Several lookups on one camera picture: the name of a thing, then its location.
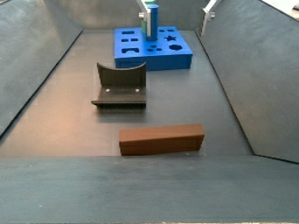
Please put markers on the blue cylinder peg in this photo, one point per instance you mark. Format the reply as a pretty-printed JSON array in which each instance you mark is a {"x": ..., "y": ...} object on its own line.
[{"x": 152, "y": 12}]

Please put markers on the brown arch object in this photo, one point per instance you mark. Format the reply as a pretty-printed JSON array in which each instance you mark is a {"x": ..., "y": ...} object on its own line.
[{"x": 158, "y": 140}]

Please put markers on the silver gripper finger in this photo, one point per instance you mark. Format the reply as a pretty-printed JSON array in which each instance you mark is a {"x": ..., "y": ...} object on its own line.
[
  {"x": 147, "y": 34},
  {"x": 208, "y": 14}
]

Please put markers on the blue shape sorter block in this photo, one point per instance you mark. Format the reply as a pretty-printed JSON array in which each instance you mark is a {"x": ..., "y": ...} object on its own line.
[{"x": 166, "y": 54}]

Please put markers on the black curved fixture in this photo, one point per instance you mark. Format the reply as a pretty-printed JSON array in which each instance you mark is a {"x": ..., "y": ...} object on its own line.
[{"x": 122, "y": 86}]

